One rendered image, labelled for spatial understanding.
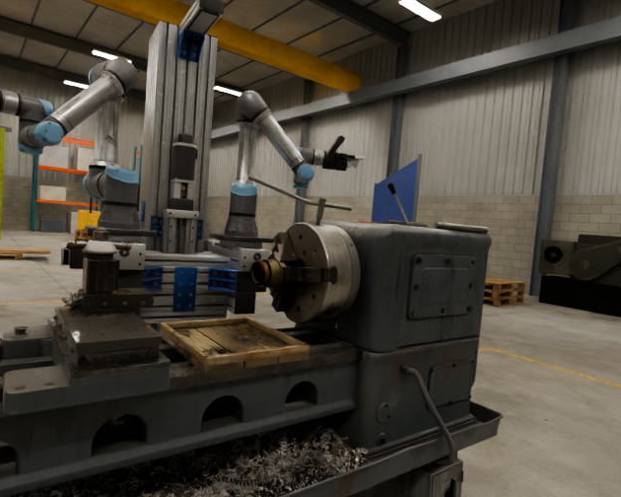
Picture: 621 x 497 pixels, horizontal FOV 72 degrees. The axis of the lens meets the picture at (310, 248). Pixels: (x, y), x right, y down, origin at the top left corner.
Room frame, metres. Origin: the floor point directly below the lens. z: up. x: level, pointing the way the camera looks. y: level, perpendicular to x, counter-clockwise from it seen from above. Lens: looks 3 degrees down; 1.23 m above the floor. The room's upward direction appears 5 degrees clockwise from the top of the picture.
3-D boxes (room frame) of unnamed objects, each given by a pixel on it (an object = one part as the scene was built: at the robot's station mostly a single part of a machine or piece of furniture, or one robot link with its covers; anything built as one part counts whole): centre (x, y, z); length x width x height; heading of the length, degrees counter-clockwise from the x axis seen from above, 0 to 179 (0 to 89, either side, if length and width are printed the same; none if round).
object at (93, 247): (1.07, 0.53, 1.13); 0.08 x 0.08 x 0.03
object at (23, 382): (0.98, 0.52, 0.90); 0.47 x 0.30 x 0.06; 36
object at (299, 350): (1.21, 0.21, 0.89); 0.36 x 0.30 x 0.04; 36
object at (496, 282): (8.66, -3.75, 0.22); 1.25 x 0.86 x 0.44; 132
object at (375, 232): (1.62, -0.32, 1.06); 0.59 x 0.48 x 0.39; 126
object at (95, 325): (1.02, 0.49, 0.95); 0.43 x 0.17 x 0.05; 36
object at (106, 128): (1.72, 0.84, 1.54); 0.15 x 0.12 x 0.55; 52
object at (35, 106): (1.51, 1.01, 1.56); 0.11 x 0.08 x 0.09; 142
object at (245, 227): (1.89, 0.31, 1.21); 0.15 x 0.15 x 0.10
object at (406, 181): (8.05, -1.41, 1.18); 4.12 x 0.80 x 2.35; 0
